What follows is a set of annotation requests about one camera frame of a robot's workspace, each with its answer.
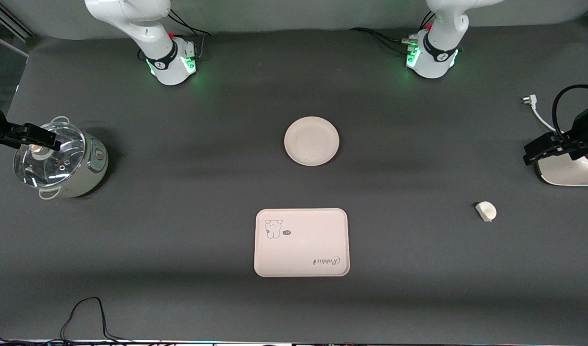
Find white steamed bun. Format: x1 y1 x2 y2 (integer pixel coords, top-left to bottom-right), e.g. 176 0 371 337
475 201 497 222

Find round cream plate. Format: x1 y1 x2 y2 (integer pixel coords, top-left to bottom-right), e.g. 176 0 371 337
284 116 340 167

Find cream rectangular rabbit tray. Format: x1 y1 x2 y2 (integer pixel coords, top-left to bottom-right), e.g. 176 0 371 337
254 208 350 278

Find glass pot lid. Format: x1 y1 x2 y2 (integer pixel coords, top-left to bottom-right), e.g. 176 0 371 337
13 122 86 188

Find cream rounded appliance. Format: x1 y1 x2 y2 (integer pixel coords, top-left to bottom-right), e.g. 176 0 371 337
535 155 588 186

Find pale green electric pot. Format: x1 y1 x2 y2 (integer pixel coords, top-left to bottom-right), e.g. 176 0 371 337
13 116 109 200

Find white power plug cable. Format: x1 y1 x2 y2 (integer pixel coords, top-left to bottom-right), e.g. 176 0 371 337
521 95 559 133

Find aluminium frame rail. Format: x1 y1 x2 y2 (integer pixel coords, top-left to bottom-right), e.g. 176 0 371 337
0 5 36 40

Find thin black looped cable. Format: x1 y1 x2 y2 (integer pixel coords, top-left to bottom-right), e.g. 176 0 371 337
61 297 131 344

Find black right arm base cables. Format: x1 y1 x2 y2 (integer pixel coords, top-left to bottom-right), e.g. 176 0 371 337
168 9 212 58

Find black arm base cables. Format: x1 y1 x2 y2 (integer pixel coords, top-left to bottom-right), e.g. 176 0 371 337
349 11 436 54
168 9 212 58

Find black left arm base cables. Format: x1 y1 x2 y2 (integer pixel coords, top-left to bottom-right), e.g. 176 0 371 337
349 11 436 54

